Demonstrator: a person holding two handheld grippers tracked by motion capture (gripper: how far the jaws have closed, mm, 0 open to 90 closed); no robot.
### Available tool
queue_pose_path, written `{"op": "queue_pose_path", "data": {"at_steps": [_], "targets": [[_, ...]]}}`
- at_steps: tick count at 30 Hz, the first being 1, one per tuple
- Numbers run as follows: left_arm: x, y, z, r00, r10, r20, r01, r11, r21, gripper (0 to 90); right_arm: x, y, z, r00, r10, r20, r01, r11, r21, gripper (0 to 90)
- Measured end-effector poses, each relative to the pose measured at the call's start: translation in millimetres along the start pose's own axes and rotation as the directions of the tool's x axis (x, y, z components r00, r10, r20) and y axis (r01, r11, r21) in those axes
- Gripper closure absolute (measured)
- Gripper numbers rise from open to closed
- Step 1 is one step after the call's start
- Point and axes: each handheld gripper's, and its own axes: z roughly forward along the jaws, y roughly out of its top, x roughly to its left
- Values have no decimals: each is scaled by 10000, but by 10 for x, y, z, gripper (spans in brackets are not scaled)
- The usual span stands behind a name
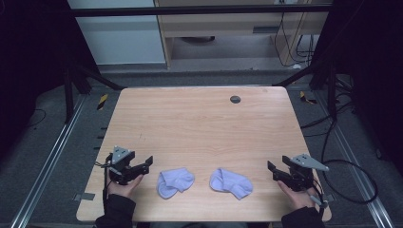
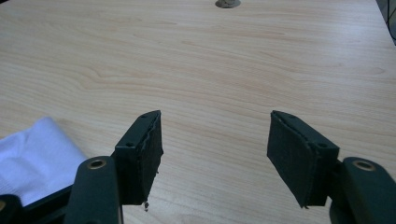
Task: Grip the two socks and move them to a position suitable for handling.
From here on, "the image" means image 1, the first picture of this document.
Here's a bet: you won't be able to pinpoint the aluminium floor rail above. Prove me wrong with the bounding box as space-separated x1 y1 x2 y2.
313 89 395 228
9 94 87 228

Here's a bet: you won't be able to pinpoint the person's right hand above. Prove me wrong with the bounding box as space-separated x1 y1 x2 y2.
277 180 319 212

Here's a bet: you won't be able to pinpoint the black metal stand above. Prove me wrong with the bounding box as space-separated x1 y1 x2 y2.
62 61 126 125
273 61 339 122

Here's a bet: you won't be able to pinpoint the black looped floor cable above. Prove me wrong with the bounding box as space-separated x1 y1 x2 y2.
320 159 379 204

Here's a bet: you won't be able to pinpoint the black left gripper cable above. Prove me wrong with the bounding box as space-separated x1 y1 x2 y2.
102 153 114 212

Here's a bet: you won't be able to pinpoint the white cabinet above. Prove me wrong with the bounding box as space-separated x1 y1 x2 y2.
67 0 167 67

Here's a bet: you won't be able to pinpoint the person's left hand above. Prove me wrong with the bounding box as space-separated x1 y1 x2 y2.
106 171 145 200

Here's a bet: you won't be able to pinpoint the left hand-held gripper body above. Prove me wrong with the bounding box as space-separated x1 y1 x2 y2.
108 145 143 186

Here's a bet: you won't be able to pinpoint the thin black floor cable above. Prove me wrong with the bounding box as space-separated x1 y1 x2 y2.
27 108 48 128

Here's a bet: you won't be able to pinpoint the black floor cable bundle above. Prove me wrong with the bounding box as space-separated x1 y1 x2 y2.
298 100 360 139

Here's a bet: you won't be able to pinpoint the black horizontal frame bar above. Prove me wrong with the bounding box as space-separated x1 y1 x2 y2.
67 3 335 18

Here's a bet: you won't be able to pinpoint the black curtain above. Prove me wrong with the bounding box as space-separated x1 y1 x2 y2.
0 0 96 160
312 0 403 177

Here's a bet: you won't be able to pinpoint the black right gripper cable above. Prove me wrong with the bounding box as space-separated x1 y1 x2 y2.
308 177 329 220

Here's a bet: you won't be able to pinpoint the yellow black hazard tape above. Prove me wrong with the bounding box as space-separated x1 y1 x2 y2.
96 93 109 111
298 90 318 105

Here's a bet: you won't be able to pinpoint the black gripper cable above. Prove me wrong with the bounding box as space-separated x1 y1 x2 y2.
102 153 114 212
308 177 329 220

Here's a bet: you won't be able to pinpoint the black hanging desk cables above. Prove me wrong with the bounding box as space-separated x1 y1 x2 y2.
273 10 316 68

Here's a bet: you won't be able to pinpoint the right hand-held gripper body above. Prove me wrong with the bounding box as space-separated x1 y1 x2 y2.
284 153 330 193

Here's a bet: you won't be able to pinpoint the light purple sock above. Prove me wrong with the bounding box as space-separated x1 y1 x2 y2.
156 167 196 200
208 167 255 201

